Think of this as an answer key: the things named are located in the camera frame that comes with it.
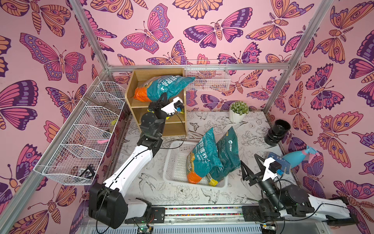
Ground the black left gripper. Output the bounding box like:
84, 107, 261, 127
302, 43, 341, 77
147, 94, 169, 139

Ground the teal orange fertilizer bag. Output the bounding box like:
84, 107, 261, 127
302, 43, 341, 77
133, 77, 162, 102
143, 75, 195, 101

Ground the teal yellow fertilizer bag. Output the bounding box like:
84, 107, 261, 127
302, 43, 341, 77
206, 127, 241, 187

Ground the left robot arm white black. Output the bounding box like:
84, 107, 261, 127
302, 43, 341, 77
88, 93, 184, 229

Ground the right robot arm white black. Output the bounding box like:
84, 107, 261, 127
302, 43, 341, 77
242, 173, 358, 226

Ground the wooden three-tier shelf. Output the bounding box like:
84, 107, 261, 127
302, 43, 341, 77
126, 68, 187, 137

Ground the teal spray bottle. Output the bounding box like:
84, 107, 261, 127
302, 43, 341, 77
282, 146, 320, 168

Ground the white plastic basket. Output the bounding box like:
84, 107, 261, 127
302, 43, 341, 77
163, 141, 228, 190

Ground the potted green succulent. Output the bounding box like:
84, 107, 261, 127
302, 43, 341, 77
229, 101, 249, 123

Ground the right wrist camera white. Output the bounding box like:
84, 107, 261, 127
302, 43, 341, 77
262, 158, 284, 181

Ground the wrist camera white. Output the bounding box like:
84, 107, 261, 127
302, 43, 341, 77
262, 158, 284, 181
161, 97, 184, 116

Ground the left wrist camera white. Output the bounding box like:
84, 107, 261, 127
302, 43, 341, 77
161, 97, 184, 116

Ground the black camera lens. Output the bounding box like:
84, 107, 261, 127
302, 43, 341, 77
264, 119, 291, 146

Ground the small white wire basket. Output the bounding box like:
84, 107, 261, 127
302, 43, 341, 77
184, 59, 230, 92

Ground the white wire wall rack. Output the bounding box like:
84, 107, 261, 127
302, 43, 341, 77
34, 81, 126, 185

